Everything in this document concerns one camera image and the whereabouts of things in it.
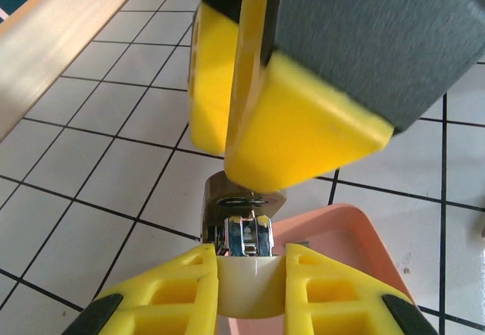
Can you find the pink plastic tray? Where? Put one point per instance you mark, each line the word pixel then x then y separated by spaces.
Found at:
pixel 341 236

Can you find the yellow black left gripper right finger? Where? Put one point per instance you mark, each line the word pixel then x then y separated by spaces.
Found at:
pixel 333 304

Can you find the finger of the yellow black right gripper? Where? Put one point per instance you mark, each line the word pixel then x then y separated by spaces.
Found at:
pixel 322 104
pixel 212 85

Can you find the wooden table surround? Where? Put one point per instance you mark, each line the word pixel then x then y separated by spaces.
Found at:
pixel 57 28

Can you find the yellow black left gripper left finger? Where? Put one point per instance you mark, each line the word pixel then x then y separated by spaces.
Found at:
pixel 170 304

